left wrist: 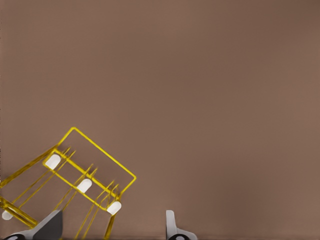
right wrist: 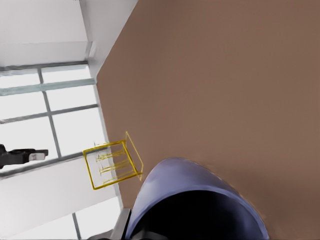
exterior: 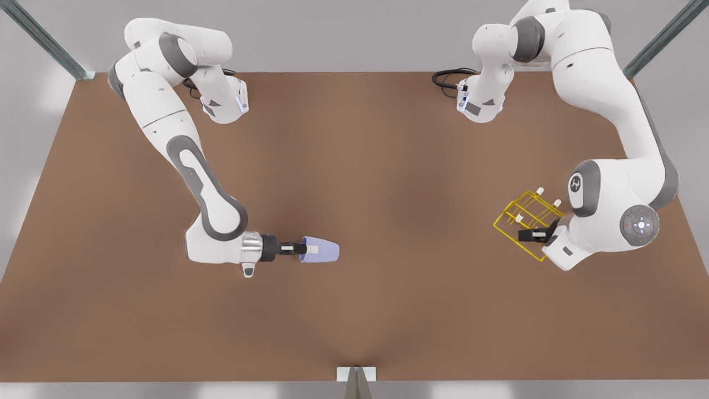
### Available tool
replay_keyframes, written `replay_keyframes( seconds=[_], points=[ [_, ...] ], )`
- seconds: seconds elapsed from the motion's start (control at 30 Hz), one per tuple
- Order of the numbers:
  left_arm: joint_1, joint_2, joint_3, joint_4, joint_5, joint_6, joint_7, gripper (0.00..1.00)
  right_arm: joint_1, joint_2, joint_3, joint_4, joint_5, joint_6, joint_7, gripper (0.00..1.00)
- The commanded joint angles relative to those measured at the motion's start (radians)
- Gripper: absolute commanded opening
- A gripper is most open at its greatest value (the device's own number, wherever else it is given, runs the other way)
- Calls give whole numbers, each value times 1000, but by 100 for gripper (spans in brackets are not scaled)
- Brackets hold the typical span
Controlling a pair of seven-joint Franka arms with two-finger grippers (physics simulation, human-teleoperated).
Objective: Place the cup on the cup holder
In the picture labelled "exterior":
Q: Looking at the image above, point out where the silver frame post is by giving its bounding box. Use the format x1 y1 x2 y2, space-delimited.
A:
337 366 377 399
0 0 95 81
623 0 709 79

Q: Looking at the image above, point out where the pale blue cup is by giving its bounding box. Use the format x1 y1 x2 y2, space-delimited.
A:
300 236 340 263

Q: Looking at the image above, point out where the black cable loop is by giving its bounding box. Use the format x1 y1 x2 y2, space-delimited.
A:
182 68 238 100
432 68 479 99

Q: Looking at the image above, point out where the yellow wire cup holder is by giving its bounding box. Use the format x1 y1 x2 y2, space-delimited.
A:
494 190 566 262

